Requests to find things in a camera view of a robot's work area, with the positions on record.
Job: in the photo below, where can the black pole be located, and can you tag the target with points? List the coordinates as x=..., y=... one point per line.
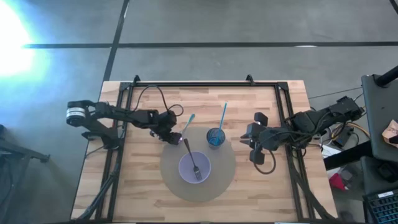
x=387, y=77

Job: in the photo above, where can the red object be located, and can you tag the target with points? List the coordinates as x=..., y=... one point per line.
x=337, y=182

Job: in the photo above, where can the pale lavender bowl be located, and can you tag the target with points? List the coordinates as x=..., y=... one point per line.
x=186, y=169

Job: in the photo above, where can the brown paper bag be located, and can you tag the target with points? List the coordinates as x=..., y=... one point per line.
x=390, y=132

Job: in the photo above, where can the blue translucent plastic cup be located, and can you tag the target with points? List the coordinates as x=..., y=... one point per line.
x=213, y=138

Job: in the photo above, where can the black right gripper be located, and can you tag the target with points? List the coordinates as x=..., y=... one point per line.
x=265, y=138

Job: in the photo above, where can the grey cart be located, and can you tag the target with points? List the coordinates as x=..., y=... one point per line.
x=382, y=124

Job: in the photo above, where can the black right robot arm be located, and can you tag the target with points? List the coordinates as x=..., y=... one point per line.
x=320, y=119

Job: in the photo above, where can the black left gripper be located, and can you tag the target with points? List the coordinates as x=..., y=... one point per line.
x=166, y=121

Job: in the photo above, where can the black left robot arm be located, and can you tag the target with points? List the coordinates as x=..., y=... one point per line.
x=124, y=113

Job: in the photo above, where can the black fork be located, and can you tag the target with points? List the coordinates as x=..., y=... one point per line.
x=190, y=154

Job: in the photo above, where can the black floor stand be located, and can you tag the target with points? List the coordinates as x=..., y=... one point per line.
x=18, y=152

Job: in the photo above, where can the black crate with blue cells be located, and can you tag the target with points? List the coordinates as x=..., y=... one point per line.
x=384, y=208

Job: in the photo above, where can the black power box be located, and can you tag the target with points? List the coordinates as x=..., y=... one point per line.
x=343, y=137

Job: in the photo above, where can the white paper sheet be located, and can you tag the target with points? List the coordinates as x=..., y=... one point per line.
x=330, y=151

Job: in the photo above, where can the black bag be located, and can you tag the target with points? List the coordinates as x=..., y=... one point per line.
x=388, y=172

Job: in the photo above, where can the blue drinking straw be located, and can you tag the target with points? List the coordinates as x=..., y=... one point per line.
x=223, y=116

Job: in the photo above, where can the black table edge bracket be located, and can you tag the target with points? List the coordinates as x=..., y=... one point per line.
x=90, y=135

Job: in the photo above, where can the round grey placemat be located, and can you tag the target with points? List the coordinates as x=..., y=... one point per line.
x=220, y=177

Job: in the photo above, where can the black table frame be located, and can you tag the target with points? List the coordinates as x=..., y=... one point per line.
x=202, y=84

